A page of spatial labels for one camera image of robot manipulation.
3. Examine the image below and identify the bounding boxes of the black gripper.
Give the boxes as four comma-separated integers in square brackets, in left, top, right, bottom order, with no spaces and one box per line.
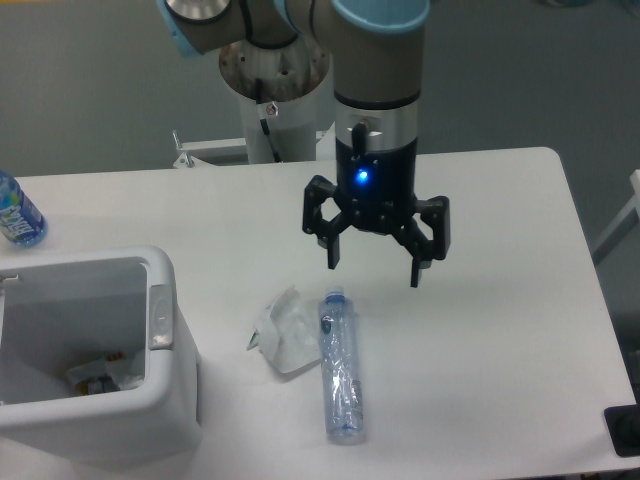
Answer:
[302,141,451,288]

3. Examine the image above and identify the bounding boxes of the white tissue wrapper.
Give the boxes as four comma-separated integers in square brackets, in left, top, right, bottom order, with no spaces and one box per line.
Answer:
[246,285,321,375]

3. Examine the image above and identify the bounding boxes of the clear plastic bottle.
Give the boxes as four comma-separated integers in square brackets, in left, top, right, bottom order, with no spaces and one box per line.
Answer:
[318,286,365,445]

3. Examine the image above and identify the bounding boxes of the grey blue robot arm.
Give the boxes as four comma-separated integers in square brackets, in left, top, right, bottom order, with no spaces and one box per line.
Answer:
[157,1,451,282]

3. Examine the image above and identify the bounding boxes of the trash inside the can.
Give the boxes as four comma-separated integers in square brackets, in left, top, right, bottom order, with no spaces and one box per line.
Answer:
[65,349,146,396]

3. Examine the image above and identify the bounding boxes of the white trash can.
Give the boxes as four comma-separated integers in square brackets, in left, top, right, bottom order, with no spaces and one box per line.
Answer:
[1,246,202,463]

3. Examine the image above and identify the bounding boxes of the black clamp at table edge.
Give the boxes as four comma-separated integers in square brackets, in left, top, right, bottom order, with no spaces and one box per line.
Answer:
[604,404,639,458]

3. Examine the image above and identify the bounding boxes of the blue labelled water bottle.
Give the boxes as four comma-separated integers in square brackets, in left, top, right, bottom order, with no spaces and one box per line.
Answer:
[1,171,48,248]

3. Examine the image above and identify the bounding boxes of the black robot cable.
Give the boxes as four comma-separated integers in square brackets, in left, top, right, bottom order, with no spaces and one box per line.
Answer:
[253,77,284,164]

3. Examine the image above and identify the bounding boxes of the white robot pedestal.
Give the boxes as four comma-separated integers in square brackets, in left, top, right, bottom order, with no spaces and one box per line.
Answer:
[219,36,330,163]

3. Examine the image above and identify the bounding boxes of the white pedestal foot bracket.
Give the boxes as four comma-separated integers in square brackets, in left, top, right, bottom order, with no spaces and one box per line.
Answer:
[172,126,335,169]

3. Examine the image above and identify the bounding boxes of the white frame at right edge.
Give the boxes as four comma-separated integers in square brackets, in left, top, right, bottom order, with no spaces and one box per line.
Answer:
[591,169,639,266]

